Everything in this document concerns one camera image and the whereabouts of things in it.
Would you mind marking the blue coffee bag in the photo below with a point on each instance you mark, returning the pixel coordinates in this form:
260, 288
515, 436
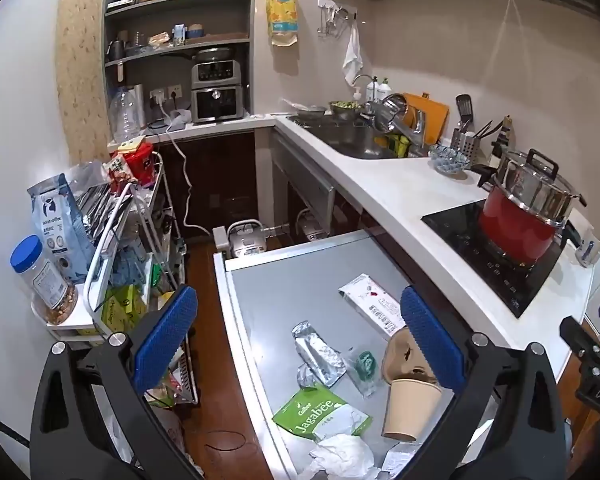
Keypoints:
55, 230

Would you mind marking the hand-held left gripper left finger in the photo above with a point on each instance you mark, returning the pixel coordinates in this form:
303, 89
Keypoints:
166, 327

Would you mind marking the steel utensil holder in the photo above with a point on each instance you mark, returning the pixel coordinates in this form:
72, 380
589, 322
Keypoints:
465, 147

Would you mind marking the chrome kitchen faucet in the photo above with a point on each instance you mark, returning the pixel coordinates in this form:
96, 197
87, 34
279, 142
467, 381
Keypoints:
405, 120

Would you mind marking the large clear water bottle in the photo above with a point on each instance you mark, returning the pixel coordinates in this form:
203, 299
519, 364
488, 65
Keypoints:
125, 112

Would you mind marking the white wall outlet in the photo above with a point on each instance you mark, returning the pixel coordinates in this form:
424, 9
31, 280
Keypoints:
166, 93

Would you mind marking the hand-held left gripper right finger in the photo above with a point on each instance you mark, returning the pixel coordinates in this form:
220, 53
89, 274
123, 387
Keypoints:
430, 340

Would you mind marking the black kettle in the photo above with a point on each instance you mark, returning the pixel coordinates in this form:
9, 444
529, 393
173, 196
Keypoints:
115, 50

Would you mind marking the silver foil packet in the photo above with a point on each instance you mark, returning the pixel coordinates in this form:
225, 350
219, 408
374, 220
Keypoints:
315, 352

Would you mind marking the green tea box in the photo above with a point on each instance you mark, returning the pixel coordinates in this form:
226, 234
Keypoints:
122, 306

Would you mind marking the grey wall shelf unit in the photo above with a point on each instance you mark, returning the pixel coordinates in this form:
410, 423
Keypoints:
180, 6

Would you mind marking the blue patterned bowl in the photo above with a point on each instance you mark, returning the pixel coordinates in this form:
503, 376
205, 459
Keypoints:
448, 158

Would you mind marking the white crumpled tissue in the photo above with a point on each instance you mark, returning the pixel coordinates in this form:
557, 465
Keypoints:
340, 456

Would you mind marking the yellow hanging bag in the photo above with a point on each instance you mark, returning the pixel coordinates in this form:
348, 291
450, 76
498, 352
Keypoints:
282, 10

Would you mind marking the orange cutting board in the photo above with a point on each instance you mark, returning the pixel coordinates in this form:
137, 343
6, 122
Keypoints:
430, 112

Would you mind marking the hook rack with measuring spoons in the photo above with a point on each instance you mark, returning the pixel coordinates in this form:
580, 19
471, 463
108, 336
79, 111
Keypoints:
330, 15

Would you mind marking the silver air fryer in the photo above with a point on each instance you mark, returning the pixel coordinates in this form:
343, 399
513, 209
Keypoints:
216, 92

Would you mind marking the black spatula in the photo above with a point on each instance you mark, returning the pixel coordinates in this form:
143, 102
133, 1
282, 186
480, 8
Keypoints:
463, 107

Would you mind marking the red carton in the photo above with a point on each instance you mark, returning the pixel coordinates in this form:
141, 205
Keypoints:
142, 162

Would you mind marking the brown paper cup lid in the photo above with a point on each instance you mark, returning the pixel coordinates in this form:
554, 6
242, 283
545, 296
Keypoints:
399, 355

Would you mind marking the white medicine box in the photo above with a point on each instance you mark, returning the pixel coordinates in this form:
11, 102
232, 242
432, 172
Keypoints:
367, 300

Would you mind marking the plastic jar with blue lid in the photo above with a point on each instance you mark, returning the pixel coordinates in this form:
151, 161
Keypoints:
45, 280

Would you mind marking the bowl of green vegetables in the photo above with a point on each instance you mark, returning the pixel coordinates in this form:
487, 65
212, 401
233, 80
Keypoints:
345, 108

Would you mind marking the white soap bottle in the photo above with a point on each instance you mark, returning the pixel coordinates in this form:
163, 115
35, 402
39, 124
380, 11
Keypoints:
385, 89
371, 91

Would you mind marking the small white packet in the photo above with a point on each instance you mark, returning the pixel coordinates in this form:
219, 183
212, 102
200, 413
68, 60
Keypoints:
400, 460

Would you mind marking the red and white snack packet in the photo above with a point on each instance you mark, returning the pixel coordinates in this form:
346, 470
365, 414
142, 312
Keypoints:
119, 172

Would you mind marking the white hanging towel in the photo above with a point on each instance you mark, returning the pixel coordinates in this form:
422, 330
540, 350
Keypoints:
352, 55

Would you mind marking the clear wrapper with green print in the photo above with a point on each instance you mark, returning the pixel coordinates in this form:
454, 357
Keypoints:
365, 366

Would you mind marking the silver foil bag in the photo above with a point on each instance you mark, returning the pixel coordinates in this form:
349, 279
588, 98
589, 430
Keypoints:
100, 207

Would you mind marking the black induction cooktop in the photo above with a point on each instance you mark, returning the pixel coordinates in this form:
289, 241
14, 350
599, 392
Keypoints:
460, 240

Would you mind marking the steel kitchen sink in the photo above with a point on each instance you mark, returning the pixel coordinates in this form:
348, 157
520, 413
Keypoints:
345, 140

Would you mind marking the brown paper cup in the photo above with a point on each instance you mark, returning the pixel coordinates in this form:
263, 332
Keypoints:
410, 410

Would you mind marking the green snack bag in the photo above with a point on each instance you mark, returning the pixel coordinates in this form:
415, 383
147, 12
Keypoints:
310, 412

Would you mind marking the stainless steel pot with lid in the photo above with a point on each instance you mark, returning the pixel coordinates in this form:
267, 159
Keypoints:
530, 185

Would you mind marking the red cooking pot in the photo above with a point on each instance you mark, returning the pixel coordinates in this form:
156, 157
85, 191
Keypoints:
515, 230

